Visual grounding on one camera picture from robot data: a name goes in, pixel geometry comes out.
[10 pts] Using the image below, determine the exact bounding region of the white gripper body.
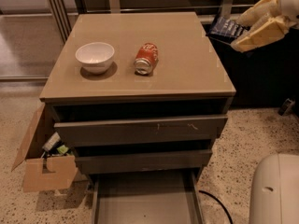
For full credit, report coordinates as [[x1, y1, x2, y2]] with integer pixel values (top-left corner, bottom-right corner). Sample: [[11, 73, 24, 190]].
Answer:
[[279, 0, 299, 29]]

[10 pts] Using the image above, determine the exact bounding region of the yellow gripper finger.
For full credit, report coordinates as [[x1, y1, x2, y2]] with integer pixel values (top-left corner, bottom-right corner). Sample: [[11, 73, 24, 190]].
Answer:
[[231, 15, 292, 52], [236, 0, 284, 27]]

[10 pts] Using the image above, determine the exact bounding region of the dark blue snack bar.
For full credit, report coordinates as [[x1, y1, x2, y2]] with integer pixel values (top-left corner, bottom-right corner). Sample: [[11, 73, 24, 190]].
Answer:
[[206, 16, 247, 44]]

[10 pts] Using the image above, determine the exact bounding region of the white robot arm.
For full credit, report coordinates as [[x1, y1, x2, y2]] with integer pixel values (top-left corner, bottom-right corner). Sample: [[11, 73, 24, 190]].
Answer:
[[231, 0, 299, 224]]

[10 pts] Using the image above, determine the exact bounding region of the grey drawer cabinet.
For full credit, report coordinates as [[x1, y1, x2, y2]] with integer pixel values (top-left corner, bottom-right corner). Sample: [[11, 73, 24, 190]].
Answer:
[[39, 11, 237, 185]]

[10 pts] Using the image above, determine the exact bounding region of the middle grey drawer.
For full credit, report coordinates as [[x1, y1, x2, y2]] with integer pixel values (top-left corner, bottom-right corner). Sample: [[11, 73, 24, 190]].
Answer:
[[75, 149, 212, 175]]

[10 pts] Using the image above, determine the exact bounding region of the grey drawer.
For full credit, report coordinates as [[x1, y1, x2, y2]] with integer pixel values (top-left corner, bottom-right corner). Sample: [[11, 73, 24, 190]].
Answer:
[[54, 115, 228, 147], [91, 170, 204, 224], [75, 149, 212, 175]]

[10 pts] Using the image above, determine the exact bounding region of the top grey drawer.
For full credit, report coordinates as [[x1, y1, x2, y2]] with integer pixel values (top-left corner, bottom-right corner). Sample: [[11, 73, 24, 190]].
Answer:
[[54, 115, 228, 147]]

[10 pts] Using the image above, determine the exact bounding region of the bottom grey drawer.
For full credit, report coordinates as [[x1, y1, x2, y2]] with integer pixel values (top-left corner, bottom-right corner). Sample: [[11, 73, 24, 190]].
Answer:
[[91, 170, 204, 224]]

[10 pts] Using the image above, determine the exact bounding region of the small dark floor object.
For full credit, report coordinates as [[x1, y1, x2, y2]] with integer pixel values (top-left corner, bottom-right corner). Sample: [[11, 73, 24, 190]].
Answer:
[[278, 98, 295, 116]]

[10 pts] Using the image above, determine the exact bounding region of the red soda can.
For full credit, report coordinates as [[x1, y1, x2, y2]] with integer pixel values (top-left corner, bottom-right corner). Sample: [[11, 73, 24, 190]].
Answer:
[[134, 43, 158, 76]]

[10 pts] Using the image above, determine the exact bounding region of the white bowl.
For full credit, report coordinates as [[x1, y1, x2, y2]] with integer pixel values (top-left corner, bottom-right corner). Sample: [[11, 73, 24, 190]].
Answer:
[[75, 42, 115, 74]]

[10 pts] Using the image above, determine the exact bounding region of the green packet in box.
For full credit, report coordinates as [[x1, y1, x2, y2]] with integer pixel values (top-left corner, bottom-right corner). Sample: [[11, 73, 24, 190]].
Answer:
[[57, 145, 69, 155]]

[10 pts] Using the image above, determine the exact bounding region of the white packet in box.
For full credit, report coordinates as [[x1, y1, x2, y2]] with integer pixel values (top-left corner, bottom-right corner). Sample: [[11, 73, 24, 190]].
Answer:
[[42, 132, 61, 152]]

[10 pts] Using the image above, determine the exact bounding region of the brown cardboard box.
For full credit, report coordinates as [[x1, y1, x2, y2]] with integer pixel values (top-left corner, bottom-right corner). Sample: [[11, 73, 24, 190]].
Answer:
[[11, 105, 78, 192]]

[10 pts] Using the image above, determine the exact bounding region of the black floor cable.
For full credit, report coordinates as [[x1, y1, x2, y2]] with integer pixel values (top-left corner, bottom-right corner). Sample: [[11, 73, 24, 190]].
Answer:
[[199, 189, 234, 224]]

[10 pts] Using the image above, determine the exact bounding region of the metal railing frame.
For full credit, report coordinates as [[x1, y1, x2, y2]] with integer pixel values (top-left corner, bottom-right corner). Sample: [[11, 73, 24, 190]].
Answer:
[[48, 0, 243, 48]]

